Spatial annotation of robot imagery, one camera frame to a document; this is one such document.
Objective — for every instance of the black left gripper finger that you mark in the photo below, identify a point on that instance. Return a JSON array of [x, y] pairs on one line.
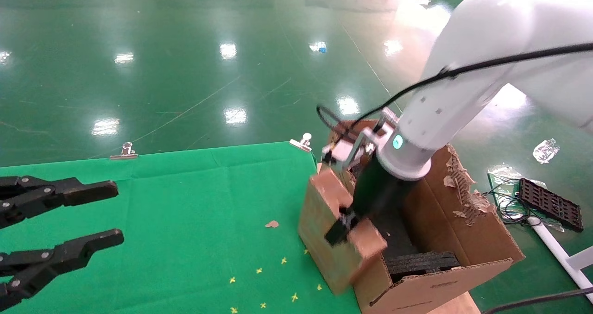
[[69, 192], [60, 256]]

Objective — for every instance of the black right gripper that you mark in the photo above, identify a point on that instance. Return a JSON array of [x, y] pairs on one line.
[[377, 189]]

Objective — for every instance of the small cardboard box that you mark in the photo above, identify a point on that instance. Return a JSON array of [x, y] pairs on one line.
[[319, 221]]

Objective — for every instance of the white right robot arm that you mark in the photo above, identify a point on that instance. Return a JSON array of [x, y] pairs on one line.
[[486, 50]]

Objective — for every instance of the small cardboard scrap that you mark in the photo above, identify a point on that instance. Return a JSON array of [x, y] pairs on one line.
[[272, 223]]

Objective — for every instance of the big open cardboard carton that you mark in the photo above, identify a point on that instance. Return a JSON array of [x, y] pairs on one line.
[[463, 230]]

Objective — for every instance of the silver binder clip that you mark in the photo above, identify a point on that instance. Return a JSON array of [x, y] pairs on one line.
[[124, 155], [301, 143]]

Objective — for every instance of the long black foam block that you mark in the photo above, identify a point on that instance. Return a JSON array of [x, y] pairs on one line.
[[421, 263]]

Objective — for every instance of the large green table cloth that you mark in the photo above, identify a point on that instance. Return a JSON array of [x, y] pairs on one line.
[[162, 221]]

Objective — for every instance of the black grid tray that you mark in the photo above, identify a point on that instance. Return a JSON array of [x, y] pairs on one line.
[[551, 205]]

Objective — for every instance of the white pipe stand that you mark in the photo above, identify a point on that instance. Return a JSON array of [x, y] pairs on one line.
[[556, 249]]

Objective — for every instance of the crumpled clear plastic bag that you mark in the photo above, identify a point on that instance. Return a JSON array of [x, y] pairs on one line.
[[545, 151]]

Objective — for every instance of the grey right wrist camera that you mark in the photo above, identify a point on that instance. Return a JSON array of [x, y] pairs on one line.
[[343, 151]]

